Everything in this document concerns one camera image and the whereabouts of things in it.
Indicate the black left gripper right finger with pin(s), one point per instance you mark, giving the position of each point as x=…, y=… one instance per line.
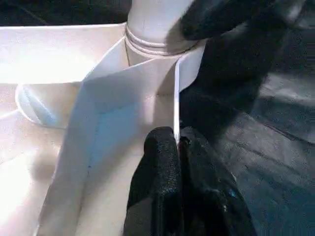
x=214, y=196

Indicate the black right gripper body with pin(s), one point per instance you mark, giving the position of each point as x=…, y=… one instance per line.
x=268, y=12

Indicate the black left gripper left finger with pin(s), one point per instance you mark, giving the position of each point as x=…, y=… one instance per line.
x=157, y=189

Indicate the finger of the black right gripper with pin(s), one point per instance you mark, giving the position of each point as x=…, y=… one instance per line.
x=209, y=22

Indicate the white plastic table leg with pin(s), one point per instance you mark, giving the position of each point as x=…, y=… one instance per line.
x=152, y=22

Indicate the white plastic table top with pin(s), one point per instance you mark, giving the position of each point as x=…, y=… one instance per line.
x=73, y=110

